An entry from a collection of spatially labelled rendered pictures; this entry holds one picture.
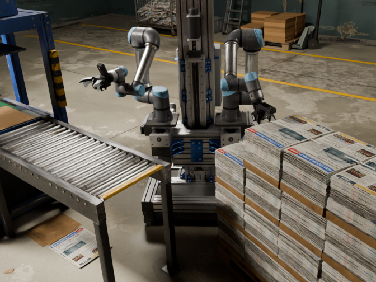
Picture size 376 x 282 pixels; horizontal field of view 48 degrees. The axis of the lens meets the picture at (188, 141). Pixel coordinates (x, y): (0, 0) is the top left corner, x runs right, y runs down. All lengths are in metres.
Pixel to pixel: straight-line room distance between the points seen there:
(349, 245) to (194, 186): 1.70
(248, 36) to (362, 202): 1.35
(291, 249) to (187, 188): 1.32
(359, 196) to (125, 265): 1.75
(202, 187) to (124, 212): 0.67
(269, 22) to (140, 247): 6.23
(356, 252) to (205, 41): 1.74
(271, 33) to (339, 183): 6.89
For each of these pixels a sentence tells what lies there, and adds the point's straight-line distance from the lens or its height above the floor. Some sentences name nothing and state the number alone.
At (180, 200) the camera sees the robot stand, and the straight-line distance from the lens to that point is 3.19.
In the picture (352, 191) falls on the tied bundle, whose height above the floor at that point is 1.04.
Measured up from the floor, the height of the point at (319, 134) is 1.06.
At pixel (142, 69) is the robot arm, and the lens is 2.79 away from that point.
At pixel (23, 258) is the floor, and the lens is 3.31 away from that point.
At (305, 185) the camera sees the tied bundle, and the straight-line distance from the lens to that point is 2.02.
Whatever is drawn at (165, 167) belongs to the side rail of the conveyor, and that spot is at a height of 0.79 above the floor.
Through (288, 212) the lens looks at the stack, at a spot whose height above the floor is 0.73.
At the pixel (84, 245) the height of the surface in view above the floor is 0.01.
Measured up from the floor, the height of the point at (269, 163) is 0.94.
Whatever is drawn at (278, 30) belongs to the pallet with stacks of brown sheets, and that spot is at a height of 0.35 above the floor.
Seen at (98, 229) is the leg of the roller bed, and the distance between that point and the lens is 2.28.
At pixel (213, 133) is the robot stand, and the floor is 0.73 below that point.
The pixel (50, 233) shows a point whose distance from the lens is 3.48.
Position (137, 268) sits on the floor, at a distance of 2.99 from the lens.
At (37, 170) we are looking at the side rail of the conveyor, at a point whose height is 0.80.
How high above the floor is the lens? 1.98
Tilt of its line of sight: 25 degrees down
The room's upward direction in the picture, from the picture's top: 3 degrees counter-clockwise
